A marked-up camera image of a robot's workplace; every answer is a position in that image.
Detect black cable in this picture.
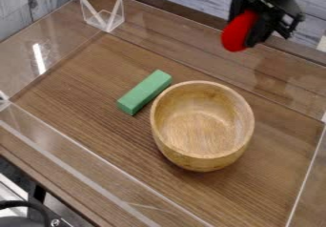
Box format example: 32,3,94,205
0,199,52,227

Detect clear acrylic corner bracket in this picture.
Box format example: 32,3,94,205
79,0,124,32

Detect black table leg bracket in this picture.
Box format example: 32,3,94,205
28,184,72,227

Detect green rectangular block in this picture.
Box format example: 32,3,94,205
118,70,172,115

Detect clear acrylic tray walls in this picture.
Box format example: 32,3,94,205
0,0,326,227

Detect wooden bowl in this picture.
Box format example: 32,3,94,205
150,80,255,172

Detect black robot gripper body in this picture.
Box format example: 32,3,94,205
246,0,305,39

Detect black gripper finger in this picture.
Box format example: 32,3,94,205
229,0,247,21
245,13,275,48

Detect red plush strawberry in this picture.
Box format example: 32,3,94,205
220,10,258,52

